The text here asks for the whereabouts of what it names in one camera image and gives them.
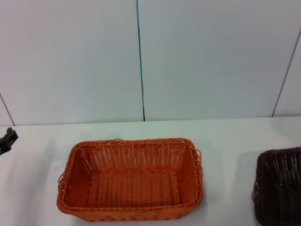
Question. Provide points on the dark brown woven basket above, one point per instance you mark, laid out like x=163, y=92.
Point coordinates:
x=279, y=188

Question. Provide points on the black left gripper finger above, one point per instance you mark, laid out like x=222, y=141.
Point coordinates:
x=9, y=140

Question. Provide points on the orange woven plastic basket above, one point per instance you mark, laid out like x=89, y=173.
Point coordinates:
x=134, y=186

